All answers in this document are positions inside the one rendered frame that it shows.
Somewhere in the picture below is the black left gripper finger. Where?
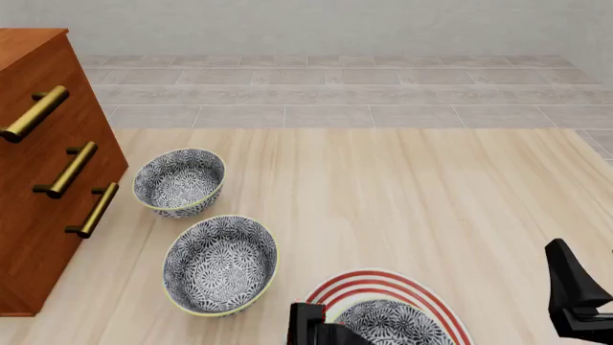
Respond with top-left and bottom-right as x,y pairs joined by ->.
288,302 -> 328,345

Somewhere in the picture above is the medium brass drawer handle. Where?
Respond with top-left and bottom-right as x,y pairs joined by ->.
32,141 -> 99,200

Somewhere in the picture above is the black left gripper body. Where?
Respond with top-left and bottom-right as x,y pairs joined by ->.
325,322 -> 375,345

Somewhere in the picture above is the white plate with red rings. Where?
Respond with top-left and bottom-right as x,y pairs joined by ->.
304,267 -> 475,345

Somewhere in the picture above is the small patterned black-white bowl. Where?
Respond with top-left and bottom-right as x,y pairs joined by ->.
132,148 -> 227,219

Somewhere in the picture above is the large patterned black-white bowl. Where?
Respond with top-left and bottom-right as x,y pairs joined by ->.
162,214 -> 279,318

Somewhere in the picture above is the wooden cabinet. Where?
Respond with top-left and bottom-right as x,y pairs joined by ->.
0,28 -> 129,318

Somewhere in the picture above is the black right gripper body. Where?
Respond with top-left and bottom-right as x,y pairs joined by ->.
559,300 -> 613,341

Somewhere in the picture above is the short brass drawer handle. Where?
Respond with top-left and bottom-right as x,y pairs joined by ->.
64,181 -> 120,240

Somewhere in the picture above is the long brass drawer handle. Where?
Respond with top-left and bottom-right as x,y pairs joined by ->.
0,84 -> 71,144

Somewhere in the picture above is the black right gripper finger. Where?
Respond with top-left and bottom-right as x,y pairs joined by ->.
544,238 -> 613,314

